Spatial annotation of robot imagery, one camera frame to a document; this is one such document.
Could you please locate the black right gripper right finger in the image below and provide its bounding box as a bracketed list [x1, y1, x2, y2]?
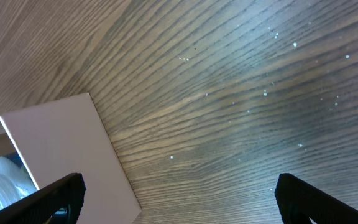
[275, 173, 358, 224]

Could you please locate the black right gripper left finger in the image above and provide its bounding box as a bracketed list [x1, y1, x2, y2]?
[0, 173, 86, 224]

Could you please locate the foam soap pump bottle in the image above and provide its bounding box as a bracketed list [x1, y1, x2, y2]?
[0, 152, 38, 210]

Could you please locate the white cardboard box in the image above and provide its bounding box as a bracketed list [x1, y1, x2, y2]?
[0, 93, 141, 223]

